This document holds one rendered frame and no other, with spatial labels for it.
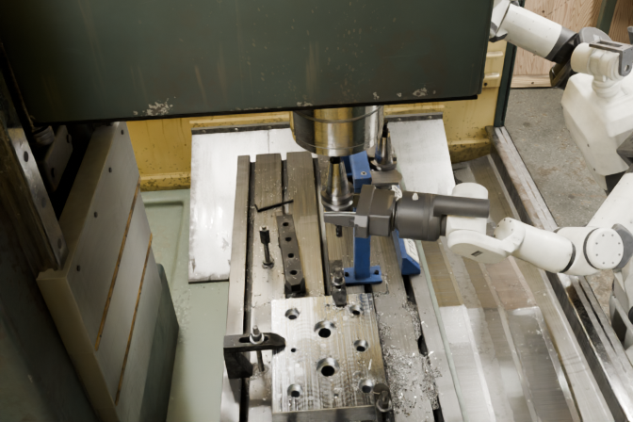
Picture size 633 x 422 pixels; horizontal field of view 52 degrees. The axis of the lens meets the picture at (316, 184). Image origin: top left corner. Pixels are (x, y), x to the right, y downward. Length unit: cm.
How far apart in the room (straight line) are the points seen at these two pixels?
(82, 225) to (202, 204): 110
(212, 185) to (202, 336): 54
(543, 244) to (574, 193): 228
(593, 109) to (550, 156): 218
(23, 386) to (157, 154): 146
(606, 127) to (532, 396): 66
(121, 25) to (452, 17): 44
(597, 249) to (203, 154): 141
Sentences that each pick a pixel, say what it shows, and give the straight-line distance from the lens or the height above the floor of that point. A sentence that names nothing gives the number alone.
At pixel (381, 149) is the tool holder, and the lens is 146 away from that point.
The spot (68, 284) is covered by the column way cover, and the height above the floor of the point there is 140.
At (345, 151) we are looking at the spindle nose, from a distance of 104.
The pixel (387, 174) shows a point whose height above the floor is 122.
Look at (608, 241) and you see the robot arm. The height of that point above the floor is 127.
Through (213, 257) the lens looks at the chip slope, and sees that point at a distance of 210.
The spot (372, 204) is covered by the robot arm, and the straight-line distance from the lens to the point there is 118.
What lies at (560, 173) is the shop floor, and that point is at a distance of 364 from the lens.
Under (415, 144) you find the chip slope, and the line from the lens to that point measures 228.
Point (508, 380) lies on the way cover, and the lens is 171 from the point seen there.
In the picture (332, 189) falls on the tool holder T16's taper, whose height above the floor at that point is 137.
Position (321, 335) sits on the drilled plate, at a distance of 147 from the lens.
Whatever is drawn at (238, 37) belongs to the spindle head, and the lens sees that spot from 89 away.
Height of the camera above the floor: 210
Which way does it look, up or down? 38 degrees down
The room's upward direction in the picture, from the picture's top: 3 degrees counter-clockwise
